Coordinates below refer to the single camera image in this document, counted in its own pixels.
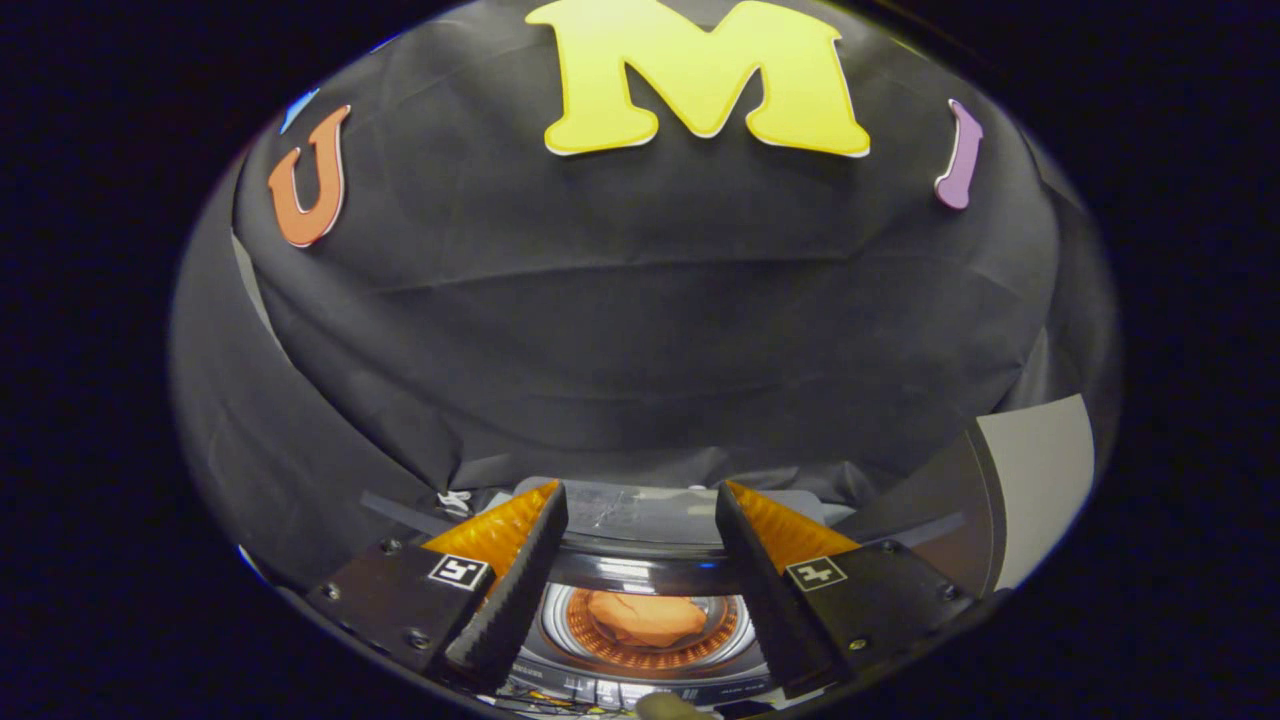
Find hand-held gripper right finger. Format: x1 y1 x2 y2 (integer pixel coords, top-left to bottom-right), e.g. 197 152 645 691
713 479 978 701

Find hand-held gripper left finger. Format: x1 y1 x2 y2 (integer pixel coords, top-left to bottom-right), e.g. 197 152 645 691
306 479 571 694

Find orange polo shirt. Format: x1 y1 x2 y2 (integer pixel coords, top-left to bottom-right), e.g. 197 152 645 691
585 590 709 648

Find black cables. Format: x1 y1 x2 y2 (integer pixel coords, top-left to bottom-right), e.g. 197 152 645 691
505 688 641 717

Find black backdrop cloth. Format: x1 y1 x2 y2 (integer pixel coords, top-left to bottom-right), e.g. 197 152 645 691
170 0 1121 591

